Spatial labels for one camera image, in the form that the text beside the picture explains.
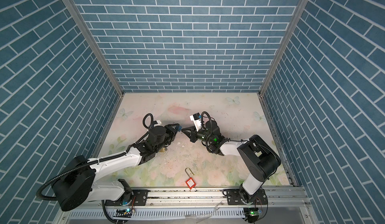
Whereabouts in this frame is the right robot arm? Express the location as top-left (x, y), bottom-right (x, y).
top-left (181, 121), bottom-right (281, 204)

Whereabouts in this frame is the corner aluminium post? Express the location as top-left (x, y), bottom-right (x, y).
top-left (259, 0), bottom-right (309, 97)
top-left (62, 0), bottom-right (124, 97)

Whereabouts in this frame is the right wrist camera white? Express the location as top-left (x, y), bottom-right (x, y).
top-left (190, 113), bottom-right (203, 132)

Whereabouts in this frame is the left corner aluminium post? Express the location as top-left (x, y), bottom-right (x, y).
top-left (62, 0), bottom-right (124, 97)

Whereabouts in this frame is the right corner aluminium post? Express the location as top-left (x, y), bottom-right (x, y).
top-left (259, 0), bottom-right (309, 97)

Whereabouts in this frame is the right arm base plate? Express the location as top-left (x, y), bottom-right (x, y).
top-left (222, 188), bottom-right (268, 206)

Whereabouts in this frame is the red padlock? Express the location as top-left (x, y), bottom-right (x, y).
top-left (185, 167), bottom-right (197, 190)

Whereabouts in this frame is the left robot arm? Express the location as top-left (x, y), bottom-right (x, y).
top-left (51, 124), bottom-right (180, 212)

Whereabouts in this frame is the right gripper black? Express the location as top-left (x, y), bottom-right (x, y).
top-left (182, 125), bottom-right (215, 144)

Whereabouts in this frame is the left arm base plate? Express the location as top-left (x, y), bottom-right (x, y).
top-left (105, 189), bottom-right (148, 207)

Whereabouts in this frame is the left controller board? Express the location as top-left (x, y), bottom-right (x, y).
top-left (113, 209), bottom-right (133, 219)

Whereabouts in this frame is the right controller board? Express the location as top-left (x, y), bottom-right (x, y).
top-left (243, 208), bottom-right (263, 224)

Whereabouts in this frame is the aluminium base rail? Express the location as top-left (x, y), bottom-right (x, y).
top-left (54, 186), bottom-right (318, 224)

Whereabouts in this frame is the controller board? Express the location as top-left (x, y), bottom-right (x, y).
top-left (243, 208), bottom-right (263, 224)
top-left (113, 209), bottom-right (133, 219)

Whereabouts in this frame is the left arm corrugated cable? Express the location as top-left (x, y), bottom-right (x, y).
top-left (35, 113), bottom-right (154, 201)

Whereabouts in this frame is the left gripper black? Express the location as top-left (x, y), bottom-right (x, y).
top-left (154, 123), bottom-right (180, 154)

